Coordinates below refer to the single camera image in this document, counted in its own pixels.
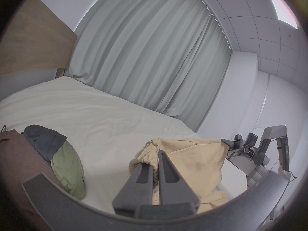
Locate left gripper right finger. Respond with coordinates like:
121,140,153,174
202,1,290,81
158,149,201,214

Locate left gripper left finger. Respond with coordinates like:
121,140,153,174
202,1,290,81
113,163,155,218

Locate tan shorts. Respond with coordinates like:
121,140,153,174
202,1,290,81
129,138,230,212

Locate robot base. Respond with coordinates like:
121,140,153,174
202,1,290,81
245,164,275,188

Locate bed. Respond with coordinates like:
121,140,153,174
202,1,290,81
0,0,249,212

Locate green garment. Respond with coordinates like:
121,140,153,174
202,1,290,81
51,143,86,201

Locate pale grey-green curtain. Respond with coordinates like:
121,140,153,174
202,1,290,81
164,13,233,135
65,0,215,116

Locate black garment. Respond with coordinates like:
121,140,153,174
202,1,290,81
23,125,68,163

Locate brown garment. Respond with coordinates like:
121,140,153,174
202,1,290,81
0,125,66,226

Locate ceiling light panel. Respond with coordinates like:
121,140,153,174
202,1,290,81
268,0,299,30

